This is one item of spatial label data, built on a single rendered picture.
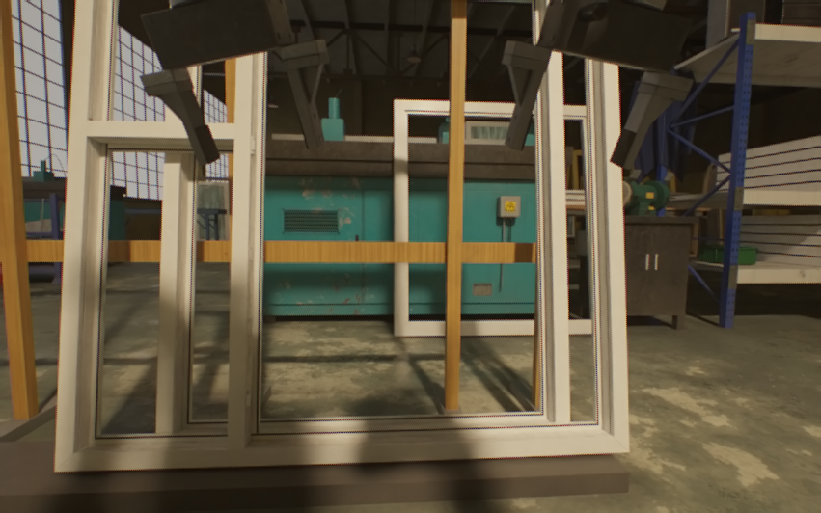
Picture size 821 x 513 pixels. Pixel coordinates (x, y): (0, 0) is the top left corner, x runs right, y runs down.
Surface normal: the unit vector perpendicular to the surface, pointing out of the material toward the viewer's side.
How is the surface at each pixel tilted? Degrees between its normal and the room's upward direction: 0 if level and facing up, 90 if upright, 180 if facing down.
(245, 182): 82
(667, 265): 90
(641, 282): 90
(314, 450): 82
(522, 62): 113
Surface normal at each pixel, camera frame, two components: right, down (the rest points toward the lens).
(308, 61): -0.11, 0.47
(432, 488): 0.07, 0.08
